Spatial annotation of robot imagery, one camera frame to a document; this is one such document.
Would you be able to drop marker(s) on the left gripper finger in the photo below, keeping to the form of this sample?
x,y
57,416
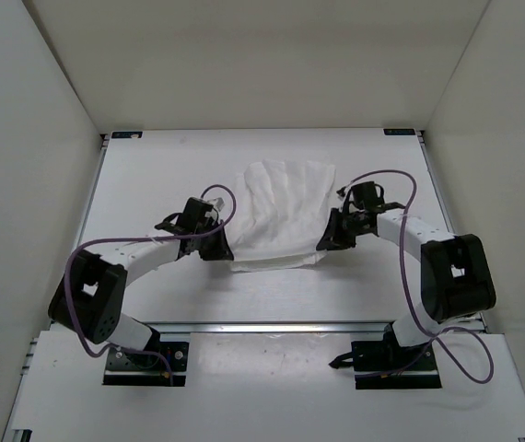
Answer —
x,y
208,249
222,250

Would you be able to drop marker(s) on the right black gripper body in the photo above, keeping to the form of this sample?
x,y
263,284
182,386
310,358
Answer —
x,y
352,221

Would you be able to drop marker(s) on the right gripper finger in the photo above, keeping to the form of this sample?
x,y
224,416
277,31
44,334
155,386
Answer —
x,y
330,239
345,238

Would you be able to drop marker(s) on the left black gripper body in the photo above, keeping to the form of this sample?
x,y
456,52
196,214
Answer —
x,y
206,226

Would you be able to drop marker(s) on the white skirt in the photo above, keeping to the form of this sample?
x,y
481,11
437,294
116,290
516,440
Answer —
x,y
283,209

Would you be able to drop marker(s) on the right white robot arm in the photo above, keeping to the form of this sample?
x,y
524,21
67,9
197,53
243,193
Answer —
x,y
455,280

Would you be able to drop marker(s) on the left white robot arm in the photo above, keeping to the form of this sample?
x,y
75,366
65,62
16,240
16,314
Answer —
x,y
89,299

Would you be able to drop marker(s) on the right blue corner label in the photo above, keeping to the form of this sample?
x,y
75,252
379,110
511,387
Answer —
x,y
399,132

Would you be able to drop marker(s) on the blue corner label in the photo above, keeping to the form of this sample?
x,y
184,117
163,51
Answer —
x,y
399,132
126,134

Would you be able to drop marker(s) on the left blue corner label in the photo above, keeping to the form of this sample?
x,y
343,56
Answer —
x,y
126,134

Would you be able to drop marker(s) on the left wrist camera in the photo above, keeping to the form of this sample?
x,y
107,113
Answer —
x,y
214,207

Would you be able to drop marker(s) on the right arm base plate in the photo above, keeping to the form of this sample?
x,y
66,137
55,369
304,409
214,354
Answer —
x,y
382,366

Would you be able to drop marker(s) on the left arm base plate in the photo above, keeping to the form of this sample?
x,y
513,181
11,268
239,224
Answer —
x,y
122,369

